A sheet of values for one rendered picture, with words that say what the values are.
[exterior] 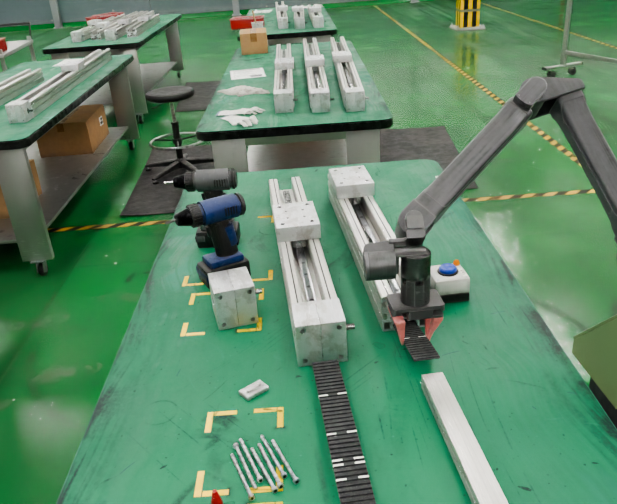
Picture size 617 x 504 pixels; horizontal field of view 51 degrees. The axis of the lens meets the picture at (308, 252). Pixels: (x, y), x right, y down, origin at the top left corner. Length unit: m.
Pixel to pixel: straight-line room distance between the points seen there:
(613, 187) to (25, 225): 2.91
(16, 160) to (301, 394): 2.52
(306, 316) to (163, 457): 0.38
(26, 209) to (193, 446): 2.56
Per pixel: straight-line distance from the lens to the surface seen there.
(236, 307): 1.43
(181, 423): 1.21
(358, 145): 3.12
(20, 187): 3.54
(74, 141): 5.04
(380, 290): 1.37
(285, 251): 1.56
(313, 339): 1.27
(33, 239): 3.64
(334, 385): 1.20
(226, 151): 3.13
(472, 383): 1.26
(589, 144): 1.40
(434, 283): 1.47
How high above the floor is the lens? 1.55
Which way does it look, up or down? 26 degrees down
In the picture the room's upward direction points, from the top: 4 degrees counter-clockwise
